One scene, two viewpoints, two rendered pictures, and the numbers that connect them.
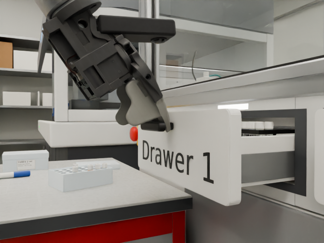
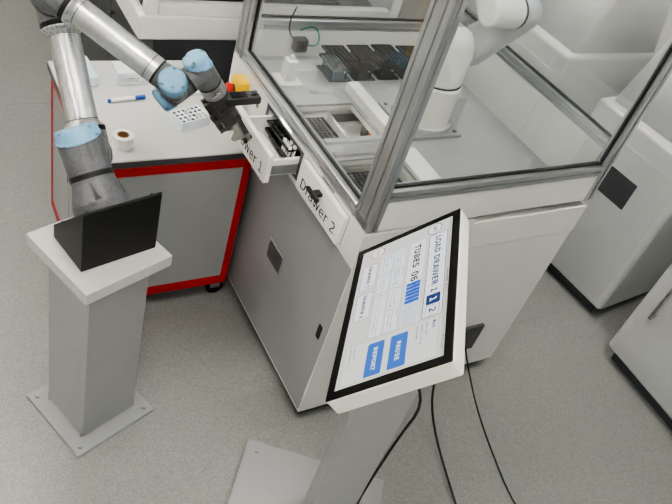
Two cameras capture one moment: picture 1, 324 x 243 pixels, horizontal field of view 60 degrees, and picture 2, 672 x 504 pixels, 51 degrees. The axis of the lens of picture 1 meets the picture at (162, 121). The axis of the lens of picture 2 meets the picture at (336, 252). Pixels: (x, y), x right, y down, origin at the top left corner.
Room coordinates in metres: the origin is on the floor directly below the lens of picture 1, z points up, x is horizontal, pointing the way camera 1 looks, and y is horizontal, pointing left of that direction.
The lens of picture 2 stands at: (-1.53, 0.13, 2.18)
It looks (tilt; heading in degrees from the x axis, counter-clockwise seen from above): 40 degrees down; 345
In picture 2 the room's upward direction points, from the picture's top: 20 degrees clockwise
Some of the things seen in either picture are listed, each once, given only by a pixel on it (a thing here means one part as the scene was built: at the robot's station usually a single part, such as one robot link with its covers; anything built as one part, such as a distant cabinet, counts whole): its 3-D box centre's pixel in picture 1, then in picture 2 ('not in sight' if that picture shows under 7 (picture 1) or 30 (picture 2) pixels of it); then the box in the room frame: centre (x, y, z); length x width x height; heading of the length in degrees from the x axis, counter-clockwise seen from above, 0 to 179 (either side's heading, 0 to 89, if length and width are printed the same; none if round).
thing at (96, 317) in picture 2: not in sight; (95, 333); (-0.03, 0.36, 0.38); 0.30 x 0.30 x 0.76; 46
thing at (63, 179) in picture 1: (81, 176); (189, 118); (0.67, 0.19, 0.78); 0.12 x 0.08 x 0.04; 133
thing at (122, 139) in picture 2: not in sight; (122, 139); (0.46, 0.39, 0.78); 0.07 x 0.07 x 0.04
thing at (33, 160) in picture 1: (26, 160); (131, 72); (0.88, 0.43, 0.79); 0.13 x 0.09 x 0.05; 117
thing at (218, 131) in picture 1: (174, 146); (251, 143); (0.44, -0.02, 0.87); 0.29 x 0.02 x 0.11; 25
